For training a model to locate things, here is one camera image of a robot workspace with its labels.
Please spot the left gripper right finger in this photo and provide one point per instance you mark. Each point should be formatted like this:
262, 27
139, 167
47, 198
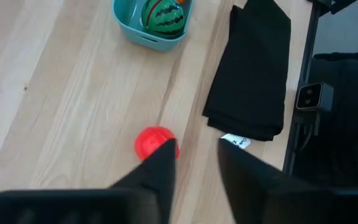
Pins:
275, 202

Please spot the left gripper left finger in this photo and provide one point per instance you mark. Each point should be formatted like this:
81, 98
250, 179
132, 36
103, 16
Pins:
135, 202

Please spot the red toy fruit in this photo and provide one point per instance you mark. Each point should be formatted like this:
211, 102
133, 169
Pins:
149, 141

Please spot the green striped watermelon toy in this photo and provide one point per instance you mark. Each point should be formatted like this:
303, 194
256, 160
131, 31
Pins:
163, 18

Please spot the orange toy fruit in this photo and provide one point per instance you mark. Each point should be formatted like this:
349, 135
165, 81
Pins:
181, 1

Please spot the teal plastic tupperware container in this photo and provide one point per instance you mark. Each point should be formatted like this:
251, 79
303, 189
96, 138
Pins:
126, 21

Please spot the black bulky object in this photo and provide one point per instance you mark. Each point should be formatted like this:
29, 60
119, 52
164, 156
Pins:
353, 140

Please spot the black folded cloth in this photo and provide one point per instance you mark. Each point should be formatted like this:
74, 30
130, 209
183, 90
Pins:
250, 71

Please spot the grey table-level camera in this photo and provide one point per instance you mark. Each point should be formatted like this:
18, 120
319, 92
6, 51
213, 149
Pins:
314, 96

